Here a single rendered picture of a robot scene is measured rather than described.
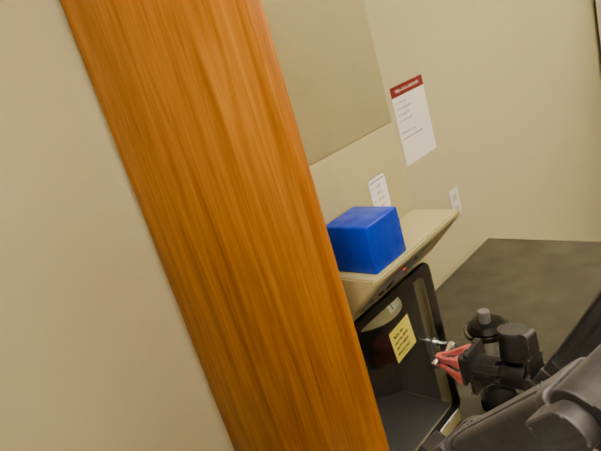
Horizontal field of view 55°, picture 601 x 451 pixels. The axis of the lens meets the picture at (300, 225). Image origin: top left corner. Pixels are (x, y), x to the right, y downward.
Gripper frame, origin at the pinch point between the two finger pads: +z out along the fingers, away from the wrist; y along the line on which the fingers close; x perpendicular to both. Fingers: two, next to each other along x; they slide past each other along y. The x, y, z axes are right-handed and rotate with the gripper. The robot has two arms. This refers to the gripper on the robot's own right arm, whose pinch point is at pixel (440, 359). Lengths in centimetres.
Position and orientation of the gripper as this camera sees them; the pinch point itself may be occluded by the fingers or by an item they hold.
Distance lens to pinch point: 133.8
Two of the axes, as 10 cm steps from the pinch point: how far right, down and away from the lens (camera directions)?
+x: -6.4, 4.1, -6.5
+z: -7.2, -0.1, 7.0
